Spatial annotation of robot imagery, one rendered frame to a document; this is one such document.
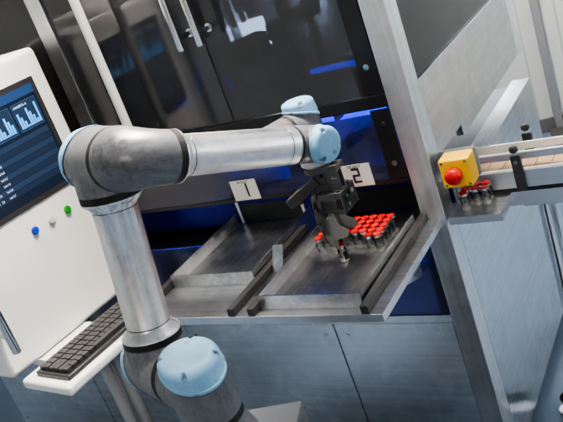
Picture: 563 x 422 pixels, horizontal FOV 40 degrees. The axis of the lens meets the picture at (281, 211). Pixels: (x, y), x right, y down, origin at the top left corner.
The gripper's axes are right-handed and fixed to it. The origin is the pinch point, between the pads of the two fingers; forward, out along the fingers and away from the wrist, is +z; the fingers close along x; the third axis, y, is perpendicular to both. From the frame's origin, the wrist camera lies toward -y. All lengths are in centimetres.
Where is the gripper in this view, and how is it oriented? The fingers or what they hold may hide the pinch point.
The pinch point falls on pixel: (337, 241)
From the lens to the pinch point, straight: 180.2
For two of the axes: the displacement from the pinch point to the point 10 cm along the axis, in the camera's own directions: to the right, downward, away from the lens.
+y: 8.3, -0.9, -5.5
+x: 4.6, -4.7, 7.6
